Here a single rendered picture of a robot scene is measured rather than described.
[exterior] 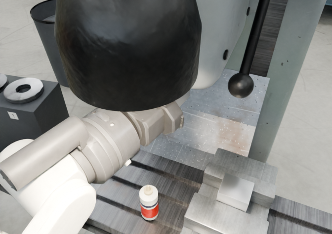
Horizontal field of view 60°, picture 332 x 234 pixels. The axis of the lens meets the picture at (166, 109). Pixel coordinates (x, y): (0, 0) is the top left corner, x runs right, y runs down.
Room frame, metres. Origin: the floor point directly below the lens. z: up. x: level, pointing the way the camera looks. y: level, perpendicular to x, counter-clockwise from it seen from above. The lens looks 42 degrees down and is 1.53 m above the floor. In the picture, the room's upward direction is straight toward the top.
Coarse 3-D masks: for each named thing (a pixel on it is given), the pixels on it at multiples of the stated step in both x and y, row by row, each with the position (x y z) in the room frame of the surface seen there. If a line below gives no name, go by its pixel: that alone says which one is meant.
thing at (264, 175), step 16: (224, 160) 0.44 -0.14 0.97; (240, 160) 0.44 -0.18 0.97; (256, 160) 0.44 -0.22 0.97; (208, 176) 0.37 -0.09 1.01; (240, 176) 0.36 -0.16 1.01; (256, 176) 0.39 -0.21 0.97; (272, 176) 0.39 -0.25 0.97; (208, 192) 0.35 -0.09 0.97; (256, 192) 0.33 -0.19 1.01; (272, 192) 0.32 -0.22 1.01; (256, 208) 0.31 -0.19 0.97
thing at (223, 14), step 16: (208, 0) 0.27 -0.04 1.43; (224, 0) 0.27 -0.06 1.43; (240, 0) 0.33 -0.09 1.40; (208, 16) 0.27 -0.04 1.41; (224, 16) 0.27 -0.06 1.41; (240, 16) 0.35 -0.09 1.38; (208, 32) 0.27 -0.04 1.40; (224, 32) 0.27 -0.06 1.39; (240, 32) 0.37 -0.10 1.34; (208, 48) 0.27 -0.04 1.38; (224, 48) 0.28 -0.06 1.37; (208, 64) 0.27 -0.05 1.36; (224, 64) 0.29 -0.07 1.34; (208, 80) 0.27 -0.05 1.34
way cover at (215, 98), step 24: (192, 96) 0.69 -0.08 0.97; (216, 96) 0.67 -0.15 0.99; (264, 96) 0.63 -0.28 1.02; (192, 120) 0.64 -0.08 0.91; (216, 120) 0.63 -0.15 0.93; (240, 120) 0.61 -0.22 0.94; (168, 144) 0.60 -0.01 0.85; (192, 144) 0.59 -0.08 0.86; (216, 144) 0.58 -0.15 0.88; (240, 144) 0.56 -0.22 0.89
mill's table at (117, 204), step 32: (160, 160) 0.49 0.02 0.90; (96, 192) 0.39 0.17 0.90; (128, 192) 0.39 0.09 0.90; (160, 192) 0.39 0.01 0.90; (192, 192) 0.39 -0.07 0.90; (96, 224) 0.32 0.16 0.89; (128, 224) 0.31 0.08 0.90; (160, 224) 0.32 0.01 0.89; (288, 224) 0.31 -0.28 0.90; (320, 224) 0.31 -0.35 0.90
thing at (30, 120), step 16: (0, 80) 0.59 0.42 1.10; (16, 80) 0.61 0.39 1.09; (32, 80) 0.59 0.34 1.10; (0, 96) 0.54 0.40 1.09; (16, 96) 0.52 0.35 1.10; (32, 96) 0.52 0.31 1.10; (48, 96) 0.55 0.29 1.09; (0, 112) 0.50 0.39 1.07; (16, 112) 0.49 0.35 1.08; (32, 112) 0.48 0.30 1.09; (48, 112) 0.53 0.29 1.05; (64, 112) 0.58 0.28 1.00; (0, 128) 0.51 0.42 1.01; (16, 128) 0.50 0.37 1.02; (32, 128) 0.49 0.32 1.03; (48, 128) 0.51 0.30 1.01; (0, 144) 0.52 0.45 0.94
